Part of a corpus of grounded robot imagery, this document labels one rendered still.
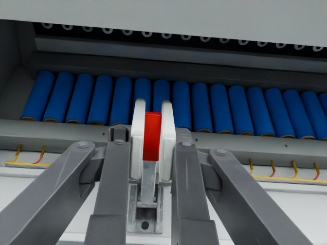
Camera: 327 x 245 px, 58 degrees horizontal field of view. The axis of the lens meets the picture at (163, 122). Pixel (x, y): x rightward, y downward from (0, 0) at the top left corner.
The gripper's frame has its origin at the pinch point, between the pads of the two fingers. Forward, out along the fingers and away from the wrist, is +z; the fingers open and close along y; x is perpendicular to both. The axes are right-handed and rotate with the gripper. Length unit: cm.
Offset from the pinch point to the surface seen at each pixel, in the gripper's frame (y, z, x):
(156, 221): 0.8, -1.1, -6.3
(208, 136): 5.2, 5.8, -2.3
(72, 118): -7.2, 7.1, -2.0
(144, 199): -0.2, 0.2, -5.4
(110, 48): -4.8, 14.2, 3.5
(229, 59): 8.2, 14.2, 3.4
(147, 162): -0.2, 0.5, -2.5
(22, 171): -10.6, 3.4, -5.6
